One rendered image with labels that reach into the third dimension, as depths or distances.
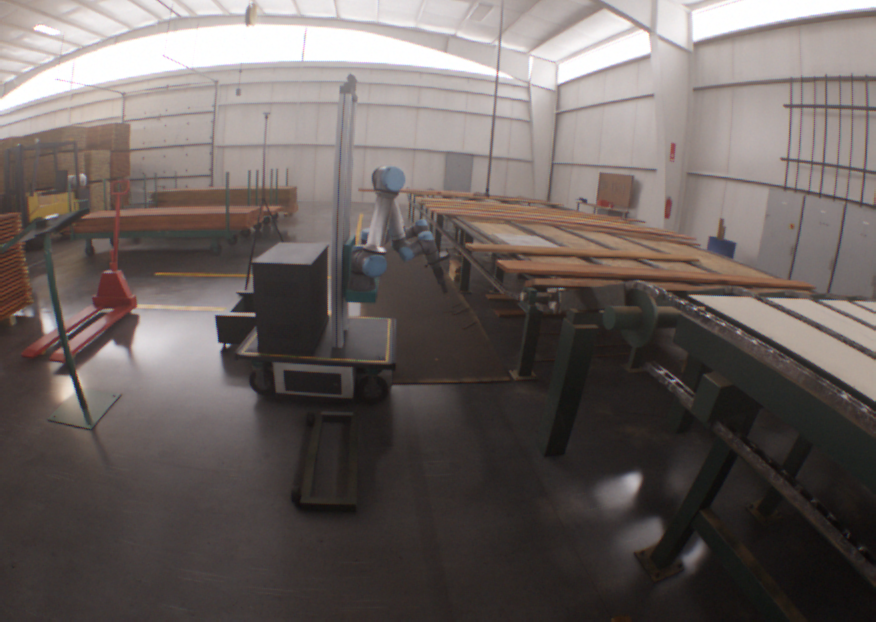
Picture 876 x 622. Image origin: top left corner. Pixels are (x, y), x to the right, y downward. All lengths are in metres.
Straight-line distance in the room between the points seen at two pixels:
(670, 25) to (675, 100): 1.87
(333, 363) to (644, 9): 9.50
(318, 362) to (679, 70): 9.65
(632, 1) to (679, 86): 2.22
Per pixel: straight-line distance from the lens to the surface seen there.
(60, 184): 10.57
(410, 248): 2.01
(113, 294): 4.41
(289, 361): 2.27
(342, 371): 2.24
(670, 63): 10.17
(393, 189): 1.87
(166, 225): 6.59
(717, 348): 1.26
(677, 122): 10.02
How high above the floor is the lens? 1.37
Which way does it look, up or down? 18 degrees down
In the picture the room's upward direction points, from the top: 5 degrees clockwise
